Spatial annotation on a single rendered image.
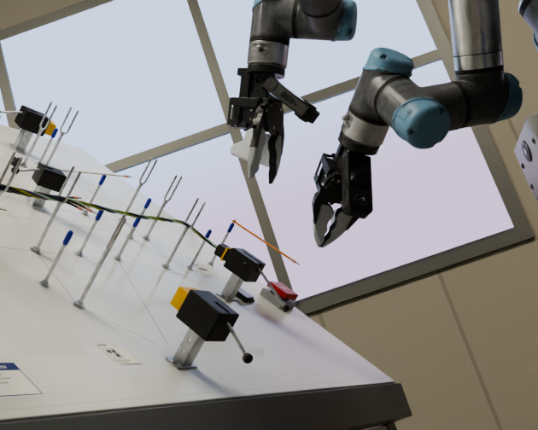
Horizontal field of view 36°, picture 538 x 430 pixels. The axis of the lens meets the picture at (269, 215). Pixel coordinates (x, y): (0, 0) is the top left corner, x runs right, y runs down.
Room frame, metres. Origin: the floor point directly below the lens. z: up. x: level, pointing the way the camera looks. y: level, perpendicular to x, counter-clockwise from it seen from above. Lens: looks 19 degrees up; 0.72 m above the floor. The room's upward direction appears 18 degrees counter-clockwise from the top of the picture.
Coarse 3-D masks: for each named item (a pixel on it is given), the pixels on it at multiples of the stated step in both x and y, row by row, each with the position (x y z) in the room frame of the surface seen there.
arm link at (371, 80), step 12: (384, 48) 1.21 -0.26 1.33; (372, 60) 1.19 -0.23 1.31; (384, 60) 1.18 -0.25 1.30; (396, 60) 1.18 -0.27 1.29; (408, 60) 1.20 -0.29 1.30; (372, 72) 1.19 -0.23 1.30; (384, 72) 1.19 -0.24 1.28; (396, 72) 1.18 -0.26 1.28; (408, 72) 1.20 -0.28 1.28; (360, 84) 1.22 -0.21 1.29; (372, 84) 1.20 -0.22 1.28; (360, 96) 1.23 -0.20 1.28; (372, 96) 1.20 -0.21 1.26; (348, 108) 1.26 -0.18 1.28; (360, 108) 1.23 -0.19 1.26; (372, 108) 1.22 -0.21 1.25; (372, 120) 1.24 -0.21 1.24
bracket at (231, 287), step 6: (234, 276) 1.47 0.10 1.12; (228, 282) 1.48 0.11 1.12; (234, 282) 1.48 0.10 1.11; (240, 282) 1.48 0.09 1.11; (228, 288) 1.50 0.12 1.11; (234, 288) 1.48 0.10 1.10; (222, 294) 1.48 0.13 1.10; (228, 294) 1.49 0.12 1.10; (234, 294) 1.50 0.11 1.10; (228, 300) 1.49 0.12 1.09
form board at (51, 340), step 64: (0, 128) 1.65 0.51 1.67; (64, 192) 1.50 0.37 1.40; (128, 192) 1.78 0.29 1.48; (0, 256) 1.07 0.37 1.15; (64, 256) 1.21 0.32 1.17; (128, 256) 1.38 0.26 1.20; (192, 256) 1.61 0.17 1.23; (0, 320) 0.93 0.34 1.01; (64, 320) 1.02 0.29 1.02; (128, 320) 1.14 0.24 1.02; (256, 320) 1.48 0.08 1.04; (64, 384) 0.89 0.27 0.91; (128, 384) 0.98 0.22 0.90; (192, 384) 1.09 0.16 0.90; (256, 384) 1.21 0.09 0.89; (320, 384) 1.38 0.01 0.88; (384, 384) 1.60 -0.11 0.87
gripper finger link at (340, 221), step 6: (336, 210) 1.38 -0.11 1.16; (336, 216) 1.38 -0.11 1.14; (342, 216) 1.38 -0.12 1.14; (348, 216) 1.38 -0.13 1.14; (336, 222) 1.39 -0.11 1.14; (342, 222) 1.39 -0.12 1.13; (348, 222) 1.39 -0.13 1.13; (330, 228) 1.40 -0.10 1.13; (336, 228) 1.39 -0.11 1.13; (342, 228) 1.40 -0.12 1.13; (330, 234) 1.40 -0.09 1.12; (336, 234) 1.40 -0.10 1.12; (330, 240) 1.41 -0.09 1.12; (324, 246) 1.42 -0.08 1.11
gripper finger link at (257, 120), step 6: (258, 114) 1.36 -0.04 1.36; (264, 114) 1.36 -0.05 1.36; (258, 120) 1.35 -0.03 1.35; (264, 120) 1.36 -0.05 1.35; (258, 126) 1.35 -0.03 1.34; (264, 126) 1.37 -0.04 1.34; (258, 132) 1.35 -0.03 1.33; (252, 138) 1.37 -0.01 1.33; (258, 138) 1.36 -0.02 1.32; (252, 144) 1.36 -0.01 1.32
